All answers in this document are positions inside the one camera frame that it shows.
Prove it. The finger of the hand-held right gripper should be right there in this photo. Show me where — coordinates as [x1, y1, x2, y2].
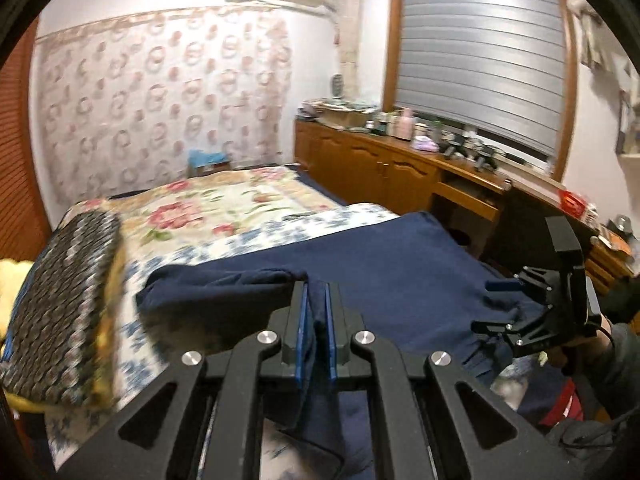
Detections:
[471, 305, 551, 356]
[484, 266, 553, 297]

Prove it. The gold cushion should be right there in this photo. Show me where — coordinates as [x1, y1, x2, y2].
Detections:
[10, 245, 132, 413]

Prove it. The red cloth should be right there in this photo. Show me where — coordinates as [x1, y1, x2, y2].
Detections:
[542, 380, 583, 428]

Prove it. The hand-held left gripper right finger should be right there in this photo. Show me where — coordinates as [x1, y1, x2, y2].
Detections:
[324, 282, 586, 480]

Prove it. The yellow plush toy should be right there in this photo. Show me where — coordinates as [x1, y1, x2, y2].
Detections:
[0, 259, 36, 356]

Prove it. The blue and white floral sheet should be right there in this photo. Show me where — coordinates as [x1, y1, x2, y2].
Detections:
[45, 202, 401, 461]

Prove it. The circle-patterned curtain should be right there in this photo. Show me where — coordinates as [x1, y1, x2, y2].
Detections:
[32, 7, 296, 206]

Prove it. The red box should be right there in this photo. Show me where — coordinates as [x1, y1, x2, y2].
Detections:
[559, 191, 588, 216]

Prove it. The grey window blind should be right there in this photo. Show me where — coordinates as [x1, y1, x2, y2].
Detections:
[395, 0, 571, 161]

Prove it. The person's right forearm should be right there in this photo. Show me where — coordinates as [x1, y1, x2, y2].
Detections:
[565, 322, 640, 426]

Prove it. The pink floral blanket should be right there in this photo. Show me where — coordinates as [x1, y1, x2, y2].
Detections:
[60, 165, 346, 261]

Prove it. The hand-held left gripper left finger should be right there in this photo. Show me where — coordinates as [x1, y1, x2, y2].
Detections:
[60, 281, 309, 480]

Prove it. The navy t-shirt with orange print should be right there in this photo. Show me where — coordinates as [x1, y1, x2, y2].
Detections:
[135, 210, 551, 480]

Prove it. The cream textured pipe cover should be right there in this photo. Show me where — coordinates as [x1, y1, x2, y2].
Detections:
[327, 0, 361, 101]

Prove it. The black chair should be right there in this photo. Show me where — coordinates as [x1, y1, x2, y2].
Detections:
[482, 185, 596, 281]

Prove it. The dark circle-patterned cushion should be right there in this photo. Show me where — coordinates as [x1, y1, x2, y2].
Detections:
[0, 210, 123, 408]

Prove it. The cardboard box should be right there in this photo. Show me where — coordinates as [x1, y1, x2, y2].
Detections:
[320, 107, 368, 128]

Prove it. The brown ribbed sliding door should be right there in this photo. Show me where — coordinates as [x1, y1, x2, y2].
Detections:
[0, 15, 51, 261]

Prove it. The blue cloth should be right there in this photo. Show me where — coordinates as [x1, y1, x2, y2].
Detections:
[187, 149, 231, 173]

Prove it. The wooden cabinet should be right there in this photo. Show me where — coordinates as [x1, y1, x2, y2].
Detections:
[294, 117, 640, 281]

